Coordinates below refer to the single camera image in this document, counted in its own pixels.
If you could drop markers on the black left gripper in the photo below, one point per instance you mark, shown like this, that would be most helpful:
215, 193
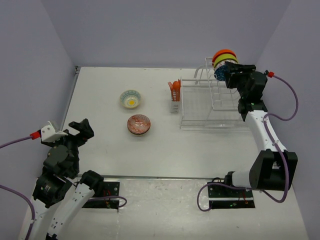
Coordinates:
86, 131

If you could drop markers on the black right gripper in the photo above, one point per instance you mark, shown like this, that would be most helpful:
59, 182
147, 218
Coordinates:
233, 68

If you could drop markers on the blue zigzag bowl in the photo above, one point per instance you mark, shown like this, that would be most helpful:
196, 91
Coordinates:
220, 72

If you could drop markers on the floral orange flower bowl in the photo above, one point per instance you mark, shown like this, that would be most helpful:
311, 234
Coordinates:
139, 133

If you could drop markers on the red patterned bowl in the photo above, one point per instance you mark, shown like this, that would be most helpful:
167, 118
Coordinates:
138, 123

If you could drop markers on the yellow blue sun bowl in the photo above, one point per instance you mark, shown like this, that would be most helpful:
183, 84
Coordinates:
130, 99

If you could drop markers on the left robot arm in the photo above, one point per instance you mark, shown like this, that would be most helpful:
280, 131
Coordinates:
49, 219

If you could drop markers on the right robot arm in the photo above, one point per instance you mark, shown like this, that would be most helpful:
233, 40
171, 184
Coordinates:
274, 166

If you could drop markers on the yellow-green bowl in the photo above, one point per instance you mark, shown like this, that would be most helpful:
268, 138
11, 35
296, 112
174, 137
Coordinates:
224, 57

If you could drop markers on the orange plastic spoon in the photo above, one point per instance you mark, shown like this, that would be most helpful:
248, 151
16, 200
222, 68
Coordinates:
176, 90

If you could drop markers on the orange plastic fork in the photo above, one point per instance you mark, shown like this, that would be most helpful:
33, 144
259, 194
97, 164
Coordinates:
170, 86

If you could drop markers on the white cutlery holder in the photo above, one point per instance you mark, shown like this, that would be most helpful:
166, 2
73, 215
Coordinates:
175, 101

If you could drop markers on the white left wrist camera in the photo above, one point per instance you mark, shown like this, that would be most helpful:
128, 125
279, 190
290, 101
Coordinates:
50, 134

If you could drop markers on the white wire dish rack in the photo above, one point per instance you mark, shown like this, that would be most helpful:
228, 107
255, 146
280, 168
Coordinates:
206, 102

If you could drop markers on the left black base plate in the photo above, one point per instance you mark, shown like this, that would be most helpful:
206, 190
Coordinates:
109, 188

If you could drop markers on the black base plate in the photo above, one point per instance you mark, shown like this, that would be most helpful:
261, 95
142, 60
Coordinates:
109, 188
225, 198

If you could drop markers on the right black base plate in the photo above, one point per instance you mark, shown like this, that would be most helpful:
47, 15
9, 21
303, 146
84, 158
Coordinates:
225, 198

